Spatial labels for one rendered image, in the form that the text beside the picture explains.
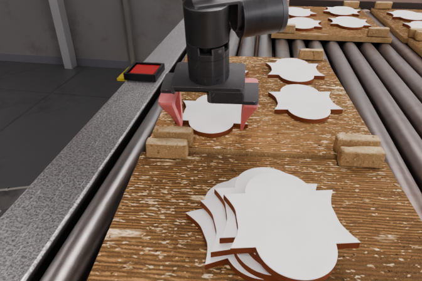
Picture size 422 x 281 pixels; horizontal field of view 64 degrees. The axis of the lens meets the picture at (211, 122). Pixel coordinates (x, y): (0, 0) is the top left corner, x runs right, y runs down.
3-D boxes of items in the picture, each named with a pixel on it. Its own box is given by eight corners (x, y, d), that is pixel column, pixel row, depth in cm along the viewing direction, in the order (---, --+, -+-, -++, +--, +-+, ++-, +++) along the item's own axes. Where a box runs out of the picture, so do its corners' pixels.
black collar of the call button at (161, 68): (124, 79, 77) (122, 73, 76) (135, 68, 83) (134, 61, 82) (156, 81, 76) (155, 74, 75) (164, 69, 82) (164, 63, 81)
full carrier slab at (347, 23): (270, 38, 103) (272, 24, 101) (270, 9, 138) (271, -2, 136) (390, 43, 98) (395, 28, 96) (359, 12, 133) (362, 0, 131)
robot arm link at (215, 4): (178, -13, 41) (187, 5, 37) (231, -19, 43) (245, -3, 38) (182, 39, 46) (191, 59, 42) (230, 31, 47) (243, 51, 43)
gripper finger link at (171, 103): (209, 141, 51) (207, 91, 45) (163, 139, 52) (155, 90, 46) (213, 113, 56) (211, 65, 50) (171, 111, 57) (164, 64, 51)
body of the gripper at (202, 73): (244, 100, 46) (246, 51, 41) (170, 97, 46) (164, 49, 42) (245, 73, 50) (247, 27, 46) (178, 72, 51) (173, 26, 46)
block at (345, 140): (334, 154, 48) (338, 138, 47) (331, 147, 50) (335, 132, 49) (377, 157, 48) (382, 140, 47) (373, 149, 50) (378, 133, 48)
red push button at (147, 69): (128, 78, 77) (127, 73, 77) (137, 69, 82) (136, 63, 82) (153, 80, 77) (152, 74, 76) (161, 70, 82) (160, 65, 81)
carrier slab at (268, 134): (146, 153, 51) (146, 145, 50) (186, 60, 86) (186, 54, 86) (382, 166, 49) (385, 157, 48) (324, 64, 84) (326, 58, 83)
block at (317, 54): (297, 60, 82) (299, 49, 80) (297, 58, 83) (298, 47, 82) (323, 61, 81) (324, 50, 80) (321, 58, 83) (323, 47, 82)
